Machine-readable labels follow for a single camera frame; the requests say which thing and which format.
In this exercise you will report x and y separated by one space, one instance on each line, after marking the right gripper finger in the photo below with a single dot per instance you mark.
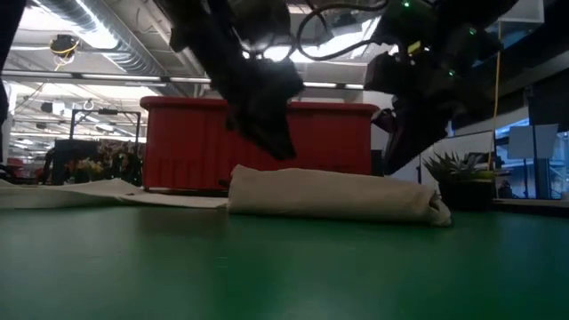
384 121
413 133

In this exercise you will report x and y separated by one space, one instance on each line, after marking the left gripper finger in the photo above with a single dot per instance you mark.
249 106
282 98

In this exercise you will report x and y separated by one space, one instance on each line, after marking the beige garment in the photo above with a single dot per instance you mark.
333 195

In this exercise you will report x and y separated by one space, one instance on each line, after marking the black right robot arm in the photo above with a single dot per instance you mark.
480 13

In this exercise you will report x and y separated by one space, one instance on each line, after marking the red plastic laundry bin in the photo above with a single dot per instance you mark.
186 142

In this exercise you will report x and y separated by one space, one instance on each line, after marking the white partition panel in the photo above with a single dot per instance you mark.
467 144

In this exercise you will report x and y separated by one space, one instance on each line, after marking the small potted succulent plant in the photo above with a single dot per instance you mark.
462 178

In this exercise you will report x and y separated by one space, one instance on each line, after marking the long ceiling light bar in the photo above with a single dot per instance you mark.
111 77

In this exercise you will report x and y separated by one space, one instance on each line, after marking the green table mat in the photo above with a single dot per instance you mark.
266 275

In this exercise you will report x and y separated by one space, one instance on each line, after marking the bunch of flowers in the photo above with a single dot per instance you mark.
86 169

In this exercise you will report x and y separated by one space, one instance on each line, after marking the black board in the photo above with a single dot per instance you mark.
73 153

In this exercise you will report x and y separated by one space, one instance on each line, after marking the white bonavita tote bag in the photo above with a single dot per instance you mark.
89 193

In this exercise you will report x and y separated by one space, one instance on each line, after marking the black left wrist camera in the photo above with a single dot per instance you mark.
262 22

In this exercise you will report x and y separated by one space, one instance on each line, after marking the round silver ceiling duct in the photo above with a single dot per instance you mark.
89 22

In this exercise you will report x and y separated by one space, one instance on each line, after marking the black metal stand frame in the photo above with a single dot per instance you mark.
104 112

